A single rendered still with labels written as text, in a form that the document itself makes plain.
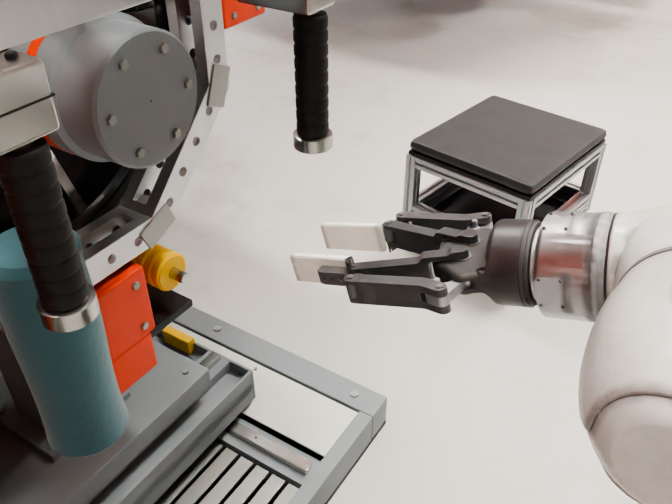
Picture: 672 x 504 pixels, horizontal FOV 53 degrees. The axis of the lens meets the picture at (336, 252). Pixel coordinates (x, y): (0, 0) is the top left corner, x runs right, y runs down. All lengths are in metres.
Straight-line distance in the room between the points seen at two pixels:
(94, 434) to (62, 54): 0.39
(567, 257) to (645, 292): 0.14
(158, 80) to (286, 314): 1.09
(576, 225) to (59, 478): 0.86
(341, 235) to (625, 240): 0.29
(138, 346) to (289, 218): 1.12
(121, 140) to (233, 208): 1.46
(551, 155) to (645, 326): 1.34
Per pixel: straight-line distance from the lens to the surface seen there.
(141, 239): 0.91
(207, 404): 1.29
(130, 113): 0.63
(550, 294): 0.56
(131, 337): 0.95
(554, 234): 0.55
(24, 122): 0.47
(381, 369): 1.53
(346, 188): 2.16
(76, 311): 0.54
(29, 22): 0.50
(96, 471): 1.14
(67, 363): 0.71
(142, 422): 1.18
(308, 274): 0.66
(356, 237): 0.69
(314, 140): 0.74
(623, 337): 0.38
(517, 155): 1.68
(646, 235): 0.52
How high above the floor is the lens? 1.10
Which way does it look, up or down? 36 degrees down
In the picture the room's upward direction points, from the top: straight up
